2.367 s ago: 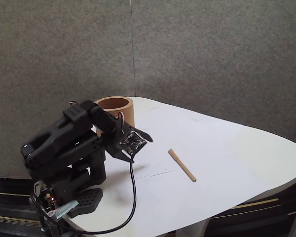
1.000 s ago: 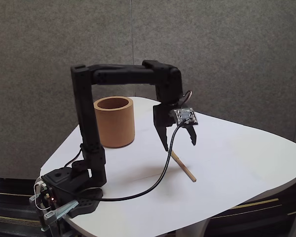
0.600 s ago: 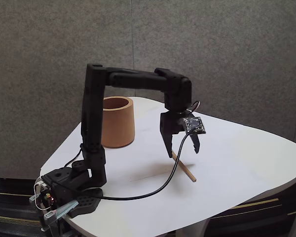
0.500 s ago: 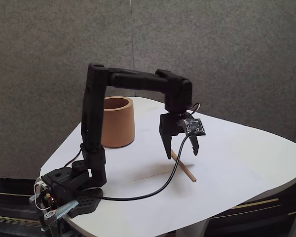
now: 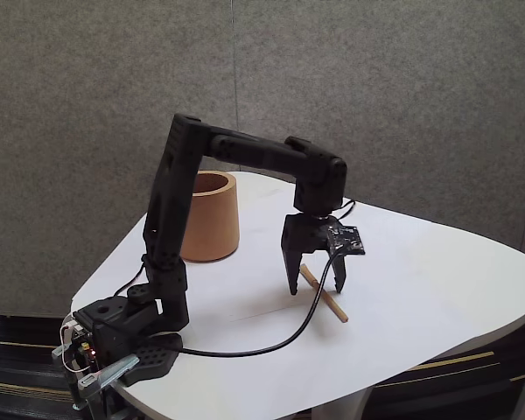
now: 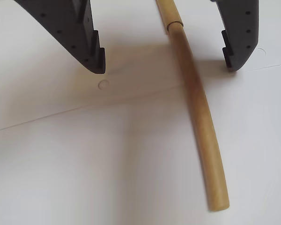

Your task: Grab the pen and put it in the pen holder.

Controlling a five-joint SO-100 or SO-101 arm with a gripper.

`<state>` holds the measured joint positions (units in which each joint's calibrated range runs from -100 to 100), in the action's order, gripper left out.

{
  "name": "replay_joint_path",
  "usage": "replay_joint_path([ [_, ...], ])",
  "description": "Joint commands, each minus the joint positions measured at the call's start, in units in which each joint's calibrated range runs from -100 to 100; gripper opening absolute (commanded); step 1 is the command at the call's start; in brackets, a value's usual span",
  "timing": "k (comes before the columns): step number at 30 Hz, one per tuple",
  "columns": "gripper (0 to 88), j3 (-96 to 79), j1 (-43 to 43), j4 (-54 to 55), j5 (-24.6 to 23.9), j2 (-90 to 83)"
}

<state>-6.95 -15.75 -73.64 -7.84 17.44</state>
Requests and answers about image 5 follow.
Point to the tan wooden pen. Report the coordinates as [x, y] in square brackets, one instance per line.
[332, 304]

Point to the brown cork pen holder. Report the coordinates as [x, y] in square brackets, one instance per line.
[212, 219]

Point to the grey metal table clamp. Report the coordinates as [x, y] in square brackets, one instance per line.
[114, 372]

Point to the bare camera circuit board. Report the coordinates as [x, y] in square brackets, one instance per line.
[347, 240]

